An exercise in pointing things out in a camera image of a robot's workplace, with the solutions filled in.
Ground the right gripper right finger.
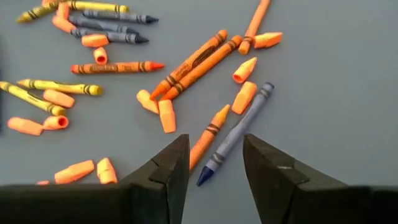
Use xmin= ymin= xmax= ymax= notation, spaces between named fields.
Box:
xmin=243 ymin=134 xmax=398 ymax=224

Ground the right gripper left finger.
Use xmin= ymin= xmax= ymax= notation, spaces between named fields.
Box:
xmin=0 ymin=134 xmax=190 ymax=224

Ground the orange crayon red tip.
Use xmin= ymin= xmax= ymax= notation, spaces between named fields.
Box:
xmin=70 ymin=60 xmax=165 ymax=75

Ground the grey-blue table mat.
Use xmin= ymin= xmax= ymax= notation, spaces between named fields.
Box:
xmin=0 ymin=0 xmax=398 ymax=224

